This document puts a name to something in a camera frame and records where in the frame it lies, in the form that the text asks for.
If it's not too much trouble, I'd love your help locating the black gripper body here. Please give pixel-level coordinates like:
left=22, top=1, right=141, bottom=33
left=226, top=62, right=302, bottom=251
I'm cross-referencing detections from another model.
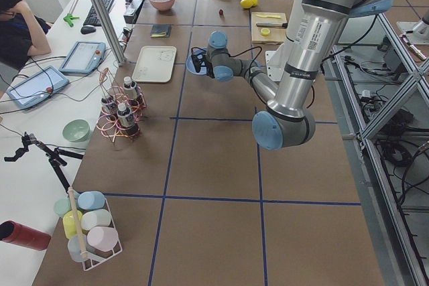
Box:
left=191, top=48, right=215, bottom=78

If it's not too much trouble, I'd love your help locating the blue plate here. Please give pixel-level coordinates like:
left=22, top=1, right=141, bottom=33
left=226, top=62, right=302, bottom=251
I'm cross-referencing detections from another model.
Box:
left=186, top=55, right=200, bottom=74

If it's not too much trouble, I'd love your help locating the cream bear tray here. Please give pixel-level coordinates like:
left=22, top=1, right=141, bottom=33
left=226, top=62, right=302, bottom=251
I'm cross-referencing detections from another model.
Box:
left=131, top=46, right=177, bottom=83

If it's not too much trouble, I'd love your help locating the grey folded cloth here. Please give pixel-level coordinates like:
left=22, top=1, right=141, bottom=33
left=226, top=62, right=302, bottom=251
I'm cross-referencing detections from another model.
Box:
left=150, top=24, right=172, bottom=38

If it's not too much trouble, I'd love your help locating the steel knife sharpener rod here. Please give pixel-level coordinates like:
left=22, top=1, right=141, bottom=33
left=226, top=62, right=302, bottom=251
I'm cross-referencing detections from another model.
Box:
left=256, top=23, right=288, bottom=29

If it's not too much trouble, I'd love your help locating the dark tea bottle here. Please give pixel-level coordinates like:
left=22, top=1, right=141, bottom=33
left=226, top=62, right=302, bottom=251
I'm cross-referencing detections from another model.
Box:
left=123, top=76, right=139, bottom=106
left=117, top=102, right=139, bottom=137

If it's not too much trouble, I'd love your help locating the half lemon slice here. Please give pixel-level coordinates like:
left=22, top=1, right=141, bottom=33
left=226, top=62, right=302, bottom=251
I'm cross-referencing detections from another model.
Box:
left=260, top=27, right=271, bottom=37

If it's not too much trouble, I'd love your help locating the wooden cutting board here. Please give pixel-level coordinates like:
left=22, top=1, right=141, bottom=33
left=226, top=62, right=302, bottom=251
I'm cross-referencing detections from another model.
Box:
left=251, top=12, right=288, bottom=44

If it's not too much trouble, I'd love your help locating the yellow plastic knife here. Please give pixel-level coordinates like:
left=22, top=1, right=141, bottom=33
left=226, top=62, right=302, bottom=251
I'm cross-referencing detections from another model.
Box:
left=256, top=14, right=282, bottom=19

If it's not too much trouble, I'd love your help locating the black keyboard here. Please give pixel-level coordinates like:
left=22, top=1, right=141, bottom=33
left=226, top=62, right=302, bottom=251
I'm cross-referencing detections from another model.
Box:
left=82, top=0, right=116, bottom=27

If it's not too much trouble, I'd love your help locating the black computer mouse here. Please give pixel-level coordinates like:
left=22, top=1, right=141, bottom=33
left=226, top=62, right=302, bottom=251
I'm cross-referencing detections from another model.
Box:
left=80, top=25, right=97, bottom=35

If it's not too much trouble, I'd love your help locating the blue teach pendant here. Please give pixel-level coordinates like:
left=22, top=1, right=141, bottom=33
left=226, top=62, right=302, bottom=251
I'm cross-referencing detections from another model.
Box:
left=6, top=66, right=70, bottom=109
left=59, top=41, right=107, bottom=74

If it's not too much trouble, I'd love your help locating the mint green bowl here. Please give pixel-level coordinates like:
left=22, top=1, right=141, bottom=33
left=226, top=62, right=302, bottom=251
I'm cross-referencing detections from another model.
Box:
left=62, top=119, right=90, bottom=143

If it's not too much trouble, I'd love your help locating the seated person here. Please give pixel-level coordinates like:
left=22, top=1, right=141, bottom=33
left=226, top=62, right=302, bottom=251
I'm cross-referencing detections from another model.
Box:
left=1, top=0, right=52, bottom=70

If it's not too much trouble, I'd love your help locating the blue plastic cup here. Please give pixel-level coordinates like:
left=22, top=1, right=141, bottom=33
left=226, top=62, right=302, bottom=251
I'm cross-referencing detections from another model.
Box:
left=78, top=191, right=105, bottom=210

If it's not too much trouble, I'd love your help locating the white plastic cup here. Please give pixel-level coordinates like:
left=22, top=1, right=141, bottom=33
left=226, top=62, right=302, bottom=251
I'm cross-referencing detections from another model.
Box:
left=81, top=209, right=111, bottom=231

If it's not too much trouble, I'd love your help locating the pale pink plastic cup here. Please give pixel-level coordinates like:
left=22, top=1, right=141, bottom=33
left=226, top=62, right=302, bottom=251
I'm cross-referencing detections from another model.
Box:
left=86, top=226, right=119, bottom=252

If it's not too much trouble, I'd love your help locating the yellow plastic cup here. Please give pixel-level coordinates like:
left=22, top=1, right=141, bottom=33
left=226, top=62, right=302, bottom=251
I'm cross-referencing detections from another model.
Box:
left=62, top=210, right=77, bottom=239

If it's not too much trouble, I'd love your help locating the red cylinder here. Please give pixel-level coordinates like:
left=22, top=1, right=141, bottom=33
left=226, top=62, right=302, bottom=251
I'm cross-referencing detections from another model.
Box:
left=1, top=220, right=51, bottom=251

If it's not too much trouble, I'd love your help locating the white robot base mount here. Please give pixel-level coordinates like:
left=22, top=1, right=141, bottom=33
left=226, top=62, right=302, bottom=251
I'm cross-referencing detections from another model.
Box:
left=265, top=51, right=286, bottom=82

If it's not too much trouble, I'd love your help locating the copper wire bottle rack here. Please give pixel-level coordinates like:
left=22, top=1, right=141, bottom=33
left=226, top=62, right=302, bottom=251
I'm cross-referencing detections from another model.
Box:
left=96, top=68, right=147, bottom=143

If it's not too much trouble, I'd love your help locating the white wire cup rack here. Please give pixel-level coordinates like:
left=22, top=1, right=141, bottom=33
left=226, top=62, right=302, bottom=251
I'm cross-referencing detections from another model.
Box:
left=55, top=187, right=123, bottom=272

